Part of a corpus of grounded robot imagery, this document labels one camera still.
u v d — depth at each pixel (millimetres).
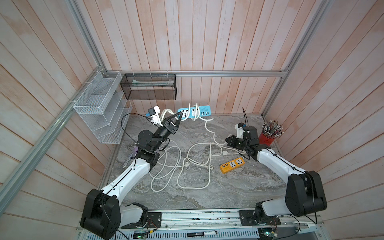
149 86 1040
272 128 923
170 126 610
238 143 761
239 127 810
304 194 429
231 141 780
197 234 688
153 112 605
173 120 636
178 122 638
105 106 687
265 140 929
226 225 729
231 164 902
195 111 648
